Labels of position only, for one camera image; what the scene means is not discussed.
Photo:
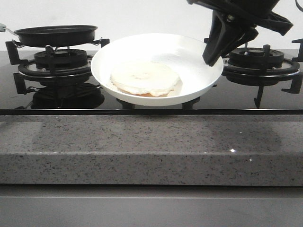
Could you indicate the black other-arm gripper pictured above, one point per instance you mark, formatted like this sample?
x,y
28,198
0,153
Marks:
x,y
223,36

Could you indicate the white plate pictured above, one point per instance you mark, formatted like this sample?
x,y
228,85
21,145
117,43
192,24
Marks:
x,y
182,54

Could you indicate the fried egg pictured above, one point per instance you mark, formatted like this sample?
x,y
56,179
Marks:
x,y
144,77

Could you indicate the black frying pan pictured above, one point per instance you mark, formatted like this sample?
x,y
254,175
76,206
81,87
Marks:
x,y
55,36

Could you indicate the right gas burner head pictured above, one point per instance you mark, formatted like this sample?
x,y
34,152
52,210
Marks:
x,y
254,58

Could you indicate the right black burner grate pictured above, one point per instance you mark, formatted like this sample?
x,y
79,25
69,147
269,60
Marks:
x,y
260,71

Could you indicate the black burner grate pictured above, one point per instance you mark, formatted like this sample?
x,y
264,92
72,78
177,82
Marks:
x,y
260,71
52,67

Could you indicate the black glass cooktop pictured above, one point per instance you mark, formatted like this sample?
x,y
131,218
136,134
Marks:
x,y
23,95

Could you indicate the left black burner grate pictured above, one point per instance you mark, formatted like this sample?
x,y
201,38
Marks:
x,y
52,67

